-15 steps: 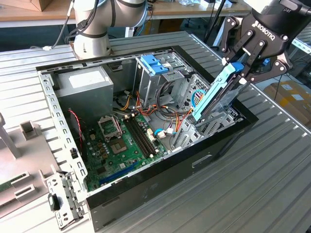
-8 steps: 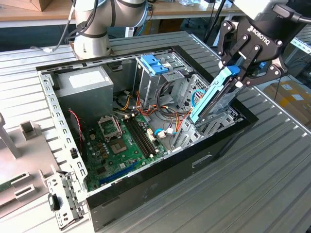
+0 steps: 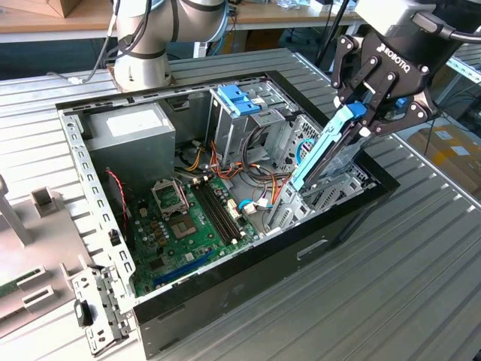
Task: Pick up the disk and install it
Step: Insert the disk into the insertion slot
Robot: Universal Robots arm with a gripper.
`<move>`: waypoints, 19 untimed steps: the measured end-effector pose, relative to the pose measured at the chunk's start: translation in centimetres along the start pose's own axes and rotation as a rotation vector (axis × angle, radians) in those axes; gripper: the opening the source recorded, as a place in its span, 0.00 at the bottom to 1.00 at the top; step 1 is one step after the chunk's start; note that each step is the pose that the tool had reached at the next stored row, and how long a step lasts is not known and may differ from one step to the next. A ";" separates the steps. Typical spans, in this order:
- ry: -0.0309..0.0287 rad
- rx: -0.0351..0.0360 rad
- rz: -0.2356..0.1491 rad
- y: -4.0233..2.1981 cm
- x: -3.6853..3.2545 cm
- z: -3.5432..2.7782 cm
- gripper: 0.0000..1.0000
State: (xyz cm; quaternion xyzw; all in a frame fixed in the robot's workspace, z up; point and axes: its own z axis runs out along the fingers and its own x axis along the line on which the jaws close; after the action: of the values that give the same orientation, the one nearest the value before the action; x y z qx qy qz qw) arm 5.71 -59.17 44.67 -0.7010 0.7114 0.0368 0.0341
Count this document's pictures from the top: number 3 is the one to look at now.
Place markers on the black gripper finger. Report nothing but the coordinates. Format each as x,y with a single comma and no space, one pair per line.
409,113
345,64

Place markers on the hard disk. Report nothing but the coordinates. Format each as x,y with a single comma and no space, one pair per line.
319,150

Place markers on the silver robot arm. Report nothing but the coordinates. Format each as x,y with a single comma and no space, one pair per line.
139,56

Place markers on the grey metal disk bay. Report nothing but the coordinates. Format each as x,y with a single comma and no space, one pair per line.
293,214

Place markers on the metal slat table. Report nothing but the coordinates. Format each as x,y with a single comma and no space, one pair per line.
469,64

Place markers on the large labelled cardboard box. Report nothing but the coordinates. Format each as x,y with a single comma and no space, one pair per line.
451,161

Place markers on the blue plastic drive latch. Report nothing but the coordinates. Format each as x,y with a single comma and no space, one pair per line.
235,99

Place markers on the grey metal drive cage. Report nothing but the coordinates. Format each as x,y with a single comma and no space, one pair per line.
231,131

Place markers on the black RAM slot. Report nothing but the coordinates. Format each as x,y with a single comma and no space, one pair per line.
220,210
215,210
210,210
225,210

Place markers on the thin locking lever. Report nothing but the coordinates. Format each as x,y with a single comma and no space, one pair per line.
183,197

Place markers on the black open PC case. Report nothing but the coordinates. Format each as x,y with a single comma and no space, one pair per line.
263,278

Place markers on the green motherboard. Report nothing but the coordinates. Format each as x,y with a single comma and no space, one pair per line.
210,240

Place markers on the CPU socket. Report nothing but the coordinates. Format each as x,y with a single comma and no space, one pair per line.
182,227

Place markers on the grey power supply unit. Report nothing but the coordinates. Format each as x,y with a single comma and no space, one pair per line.
127,150

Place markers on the blue expansion slot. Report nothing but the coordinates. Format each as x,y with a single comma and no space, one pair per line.
184,267

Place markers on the black case fan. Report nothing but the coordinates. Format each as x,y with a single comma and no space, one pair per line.
114,203

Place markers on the long wooden desk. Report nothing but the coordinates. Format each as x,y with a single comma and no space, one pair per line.
75,22

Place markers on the small cardboard box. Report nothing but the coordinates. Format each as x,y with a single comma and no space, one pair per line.
64,5

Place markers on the grey parts rack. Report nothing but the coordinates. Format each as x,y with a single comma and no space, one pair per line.
41,240

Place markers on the black plastic latch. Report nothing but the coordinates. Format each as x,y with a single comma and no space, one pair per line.
83,314

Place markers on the green RAM stick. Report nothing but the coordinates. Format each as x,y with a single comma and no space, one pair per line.
15,287

